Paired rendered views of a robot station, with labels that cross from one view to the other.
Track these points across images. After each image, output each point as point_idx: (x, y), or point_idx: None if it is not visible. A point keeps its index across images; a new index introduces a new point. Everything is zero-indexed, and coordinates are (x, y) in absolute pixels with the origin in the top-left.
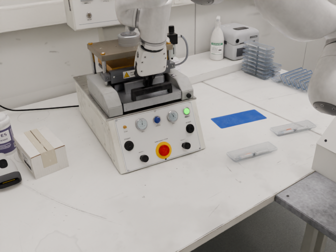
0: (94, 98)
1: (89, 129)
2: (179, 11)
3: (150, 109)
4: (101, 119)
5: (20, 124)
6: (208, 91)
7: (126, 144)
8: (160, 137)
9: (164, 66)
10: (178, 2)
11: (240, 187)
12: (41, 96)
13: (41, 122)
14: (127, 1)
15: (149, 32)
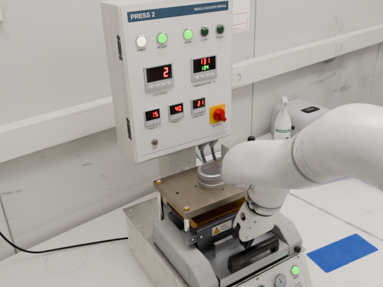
0: (167, 257)
1: (150, 283)
2: (235, 93)
3: (251, 277)
4: None
5: (52, 276)
6: (285, 201)
7: None
8: None
9: (273, 224)
10: (236, 84)
11: None
12: (71, 222)
13: (80, 271)
14: (256, 177)
15: (269, 197)
